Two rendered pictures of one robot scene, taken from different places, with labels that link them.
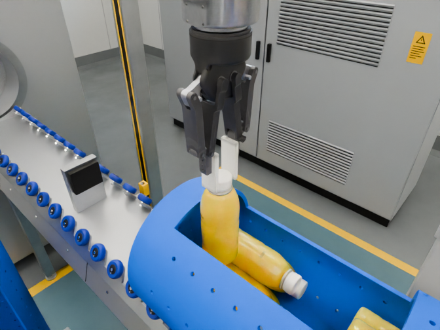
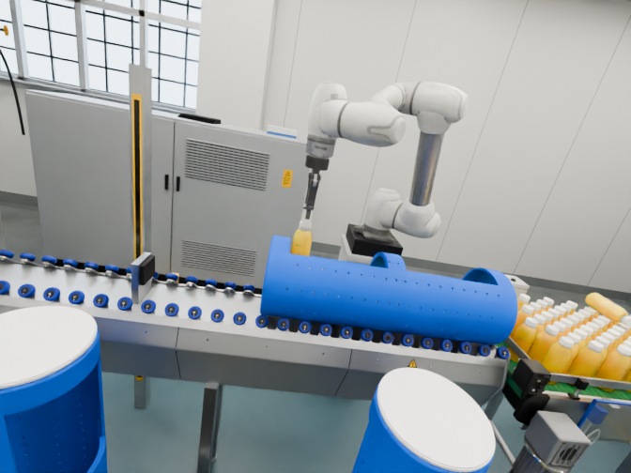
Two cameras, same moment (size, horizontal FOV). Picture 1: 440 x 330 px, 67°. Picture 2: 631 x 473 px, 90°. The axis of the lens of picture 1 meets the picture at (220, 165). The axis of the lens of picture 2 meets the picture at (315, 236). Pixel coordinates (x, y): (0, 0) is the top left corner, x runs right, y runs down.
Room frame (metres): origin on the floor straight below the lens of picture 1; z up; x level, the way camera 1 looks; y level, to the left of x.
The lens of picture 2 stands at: (-0.29, 0.73, 1.64)
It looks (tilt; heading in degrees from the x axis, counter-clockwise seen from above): 20 degrees down; 312
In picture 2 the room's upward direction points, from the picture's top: 11 degrees clockwise
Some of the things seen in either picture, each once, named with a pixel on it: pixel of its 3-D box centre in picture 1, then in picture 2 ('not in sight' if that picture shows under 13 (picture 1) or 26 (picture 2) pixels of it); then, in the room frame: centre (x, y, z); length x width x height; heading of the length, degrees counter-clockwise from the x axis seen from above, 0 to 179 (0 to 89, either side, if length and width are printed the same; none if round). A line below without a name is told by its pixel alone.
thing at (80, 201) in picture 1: (86, 184); (144, 278); (0.77, 0.39, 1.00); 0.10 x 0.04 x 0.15; 138
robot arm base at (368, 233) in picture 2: not in sight; (372, 230); (0.63, -0.77, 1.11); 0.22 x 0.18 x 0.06; 54
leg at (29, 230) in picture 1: (33, 239); not in sight; (1.19, 0.96, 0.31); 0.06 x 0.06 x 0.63; 48
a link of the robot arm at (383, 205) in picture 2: not in sight; (384, 207); (0.61, -0.79, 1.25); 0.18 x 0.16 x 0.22; 11
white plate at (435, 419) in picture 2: not in sight; (433, 411); (-0.17, 0.04, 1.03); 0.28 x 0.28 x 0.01
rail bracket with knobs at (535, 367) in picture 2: not in sight; (529, 376); (-0.30, -0.50, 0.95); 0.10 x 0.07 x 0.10; 138
